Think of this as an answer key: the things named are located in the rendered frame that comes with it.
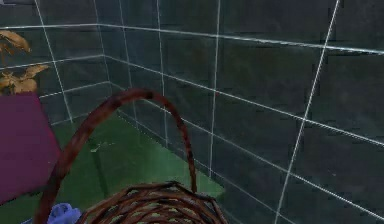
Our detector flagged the brown wicker basket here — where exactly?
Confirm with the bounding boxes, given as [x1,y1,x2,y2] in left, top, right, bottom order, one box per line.
[34,87,229,224]

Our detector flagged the blue round object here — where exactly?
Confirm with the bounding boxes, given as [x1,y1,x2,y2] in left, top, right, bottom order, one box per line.
[21,202,83,224]

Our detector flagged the purple plant pot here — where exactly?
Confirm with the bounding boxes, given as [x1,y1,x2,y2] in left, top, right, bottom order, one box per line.
[0,92,63,206]

